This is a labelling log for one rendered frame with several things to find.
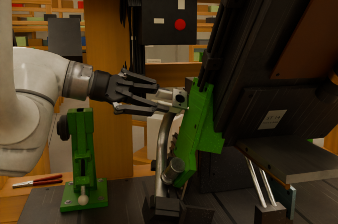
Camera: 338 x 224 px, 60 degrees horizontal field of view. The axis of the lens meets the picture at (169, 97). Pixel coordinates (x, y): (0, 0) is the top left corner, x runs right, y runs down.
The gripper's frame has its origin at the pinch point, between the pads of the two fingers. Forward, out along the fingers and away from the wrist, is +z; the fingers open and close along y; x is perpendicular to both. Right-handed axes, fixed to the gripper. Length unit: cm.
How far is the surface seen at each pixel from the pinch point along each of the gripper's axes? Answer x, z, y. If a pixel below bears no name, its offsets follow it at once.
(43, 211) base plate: 31.6, -25.2, -23.3
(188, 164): -2.5, 4.2, -17.7
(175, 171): -0.3, 1.9, -18.8
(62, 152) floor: 292, -35, 102
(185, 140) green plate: -0.3, 4.4, -10.6
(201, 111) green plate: -9.6, 4.4, -7.7
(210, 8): 389, 246, 618
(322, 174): -19.6, 24.1, -22.8
